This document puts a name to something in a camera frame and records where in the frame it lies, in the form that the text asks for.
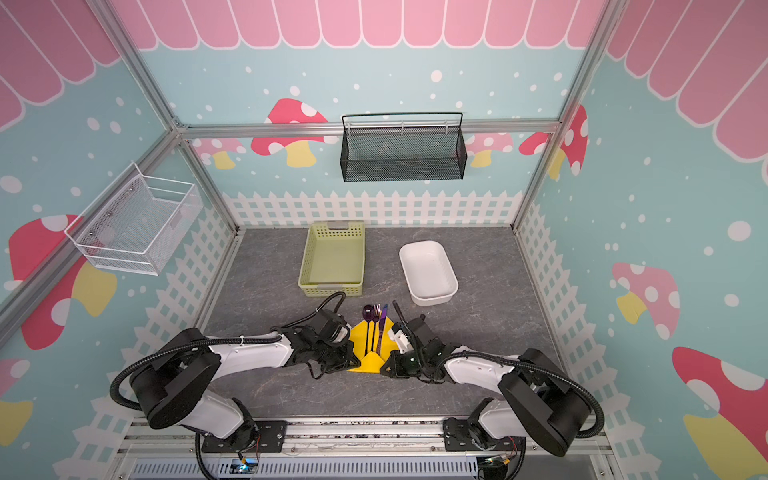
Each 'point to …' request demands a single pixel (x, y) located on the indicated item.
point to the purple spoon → (368, 315)
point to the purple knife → (382, 324)
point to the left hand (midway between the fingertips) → (359, 370)
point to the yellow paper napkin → (372, 361)
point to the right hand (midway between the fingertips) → (379, 371)
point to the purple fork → (377, 313)
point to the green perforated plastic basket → (333, 259)
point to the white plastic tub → (428, 271)
